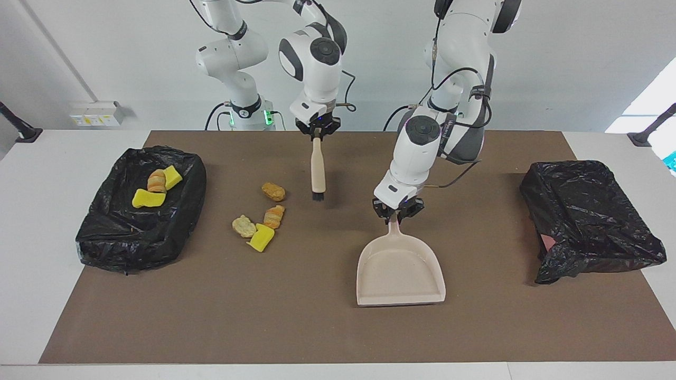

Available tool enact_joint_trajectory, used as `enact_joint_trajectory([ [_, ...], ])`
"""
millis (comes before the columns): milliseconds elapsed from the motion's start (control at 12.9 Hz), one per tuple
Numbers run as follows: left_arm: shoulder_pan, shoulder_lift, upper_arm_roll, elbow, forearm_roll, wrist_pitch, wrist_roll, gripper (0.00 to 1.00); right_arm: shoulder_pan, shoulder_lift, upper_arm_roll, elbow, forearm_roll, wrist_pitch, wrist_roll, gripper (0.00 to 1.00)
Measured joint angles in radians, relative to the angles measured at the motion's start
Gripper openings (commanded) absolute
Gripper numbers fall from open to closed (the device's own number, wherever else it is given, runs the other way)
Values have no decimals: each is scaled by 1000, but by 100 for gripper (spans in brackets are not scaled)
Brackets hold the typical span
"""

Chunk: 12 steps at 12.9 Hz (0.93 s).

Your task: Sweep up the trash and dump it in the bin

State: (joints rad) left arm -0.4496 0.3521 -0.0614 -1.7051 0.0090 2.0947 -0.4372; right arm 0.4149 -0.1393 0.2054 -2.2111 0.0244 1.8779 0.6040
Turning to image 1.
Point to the black stand leg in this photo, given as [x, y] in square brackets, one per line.
[652, 129]
[21, 129]

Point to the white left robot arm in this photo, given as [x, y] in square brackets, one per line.
[417, 153]

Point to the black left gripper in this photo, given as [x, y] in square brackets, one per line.
[398, 210]

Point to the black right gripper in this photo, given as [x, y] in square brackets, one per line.
[318, 126]

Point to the yellow sponge piece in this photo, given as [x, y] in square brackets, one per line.
[172, 177]
[261, 238]
[147, 199]

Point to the brown table mat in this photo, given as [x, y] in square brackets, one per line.
[338, 327]

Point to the beige plastic dustpan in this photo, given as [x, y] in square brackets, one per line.
[401, 279]

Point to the brown nugget toy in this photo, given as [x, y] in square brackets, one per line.
[273, 191]

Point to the teal object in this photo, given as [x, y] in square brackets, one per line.
[671, 161]

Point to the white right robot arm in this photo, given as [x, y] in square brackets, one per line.
[311, 68]

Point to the black bag lined pink bin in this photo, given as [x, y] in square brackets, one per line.
[586, 221]

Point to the pale bread toy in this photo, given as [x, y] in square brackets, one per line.
[243, 226]

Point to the beige hand brush black bristles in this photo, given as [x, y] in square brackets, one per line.
[318, 169]

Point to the croissant bread toy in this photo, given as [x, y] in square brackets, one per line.
[157, 181]
[274, 216]

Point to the white wall socket box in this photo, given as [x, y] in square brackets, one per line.
[95, 113]

